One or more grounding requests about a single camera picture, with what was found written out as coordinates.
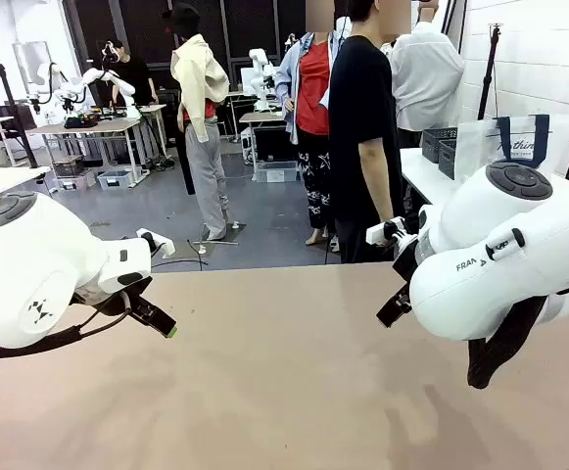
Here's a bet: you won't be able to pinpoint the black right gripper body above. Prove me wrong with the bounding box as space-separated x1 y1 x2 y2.
392 237 420 283

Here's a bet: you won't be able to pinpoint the black tripod stand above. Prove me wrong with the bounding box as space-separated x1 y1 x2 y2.
477 22 503 121
0 61 40 170

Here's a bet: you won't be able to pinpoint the translucent shopping bag blue handles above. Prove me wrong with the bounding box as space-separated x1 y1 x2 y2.
454 114 557 183

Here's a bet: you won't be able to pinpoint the mannequin with beige hoodie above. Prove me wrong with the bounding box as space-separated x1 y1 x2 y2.
161 2 231 241

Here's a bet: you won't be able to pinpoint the person's right forearm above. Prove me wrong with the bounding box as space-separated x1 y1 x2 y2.
361 168 396 227

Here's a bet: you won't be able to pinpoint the person in white shirt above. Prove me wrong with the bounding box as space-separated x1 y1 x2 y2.
389 0 465 148

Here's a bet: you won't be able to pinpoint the clear plastic storage box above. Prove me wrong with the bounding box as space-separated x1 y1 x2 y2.
254 160 299 184
96 168 136 191

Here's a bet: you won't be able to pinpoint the small wooden desk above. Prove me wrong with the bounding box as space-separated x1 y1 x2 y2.
238 111 285 167

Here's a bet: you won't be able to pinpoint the person in black with headset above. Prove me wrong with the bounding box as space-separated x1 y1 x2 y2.
98 39 161 170

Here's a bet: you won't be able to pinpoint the dark storage crate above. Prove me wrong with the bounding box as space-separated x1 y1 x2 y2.
51 155 87 178

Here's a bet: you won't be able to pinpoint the white side table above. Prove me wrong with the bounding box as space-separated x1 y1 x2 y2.
400 146 569 207

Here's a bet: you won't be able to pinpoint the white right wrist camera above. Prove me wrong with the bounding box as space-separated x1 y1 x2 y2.
365 216 420 246

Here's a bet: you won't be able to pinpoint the person in red shirt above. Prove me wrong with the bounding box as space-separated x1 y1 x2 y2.
274 0 337 246

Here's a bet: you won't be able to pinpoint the wooden workbench table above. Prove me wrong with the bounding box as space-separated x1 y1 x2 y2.
26 117 143 190

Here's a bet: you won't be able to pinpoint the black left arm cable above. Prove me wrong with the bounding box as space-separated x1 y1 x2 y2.
0 291 133 359

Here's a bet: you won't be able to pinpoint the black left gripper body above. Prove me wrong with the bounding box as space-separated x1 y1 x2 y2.
100 274 153 317

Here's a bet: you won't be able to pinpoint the person in black T-shirt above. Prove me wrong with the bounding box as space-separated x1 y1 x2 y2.
327 0 412 265

